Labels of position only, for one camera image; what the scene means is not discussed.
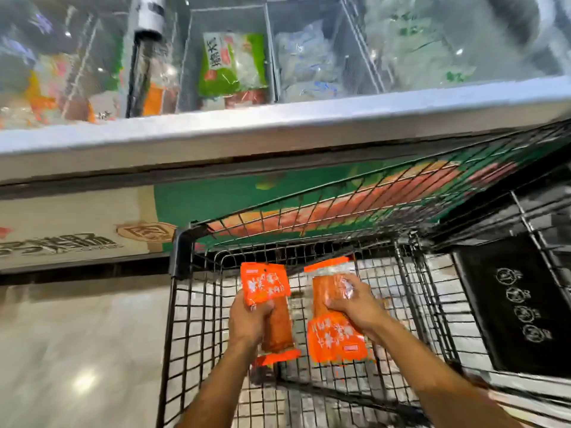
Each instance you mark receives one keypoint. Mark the person's right hand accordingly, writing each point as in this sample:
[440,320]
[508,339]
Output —
[359,306]

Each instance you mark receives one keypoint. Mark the person's left hand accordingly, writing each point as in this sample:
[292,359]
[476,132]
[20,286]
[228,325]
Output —
[246,323]

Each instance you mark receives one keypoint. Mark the person's left fingers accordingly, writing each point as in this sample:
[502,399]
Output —
[261,306]

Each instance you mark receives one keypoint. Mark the person's right fingers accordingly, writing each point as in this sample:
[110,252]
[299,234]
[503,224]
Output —
[341,298]

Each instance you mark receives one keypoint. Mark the orange sausage packet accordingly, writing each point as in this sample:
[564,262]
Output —
[267,303]
[332,327]

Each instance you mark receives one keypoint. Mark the person's right forearm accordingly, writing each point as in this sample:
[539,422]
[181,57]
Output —
[435,381]

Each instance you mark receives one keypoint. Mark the person's left forearm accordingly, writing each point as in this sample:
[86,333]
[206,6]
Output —
[216,387]

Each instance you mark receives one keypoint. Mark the black cart child seat flap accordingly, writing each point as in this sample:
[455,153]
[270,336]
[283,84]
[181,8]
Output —
[517,307]

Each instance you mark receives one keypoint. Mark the white chest freezer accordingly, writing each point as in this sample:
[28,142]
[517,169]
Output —
[276,129]

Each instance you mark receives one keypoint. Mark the red frozen food packet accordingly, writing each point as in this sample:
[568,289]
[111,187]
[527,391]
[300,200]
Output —
[243,97]

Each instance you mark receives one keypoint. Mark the pile of clear blue bags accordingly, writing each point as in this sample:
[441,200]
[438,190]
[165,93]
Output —
[308,62]

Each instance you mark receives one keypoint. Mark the green white frozen food bag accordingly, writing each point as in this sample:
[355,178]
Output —
[232,62]

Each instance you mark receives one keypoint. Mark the pile of clear green bags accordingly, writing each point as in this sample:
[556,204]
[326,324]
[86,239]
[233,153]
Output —
[410,44]

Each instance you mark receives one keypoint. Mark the pile of orange frozen packets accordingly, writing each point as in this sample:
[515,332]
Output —
[49,84]

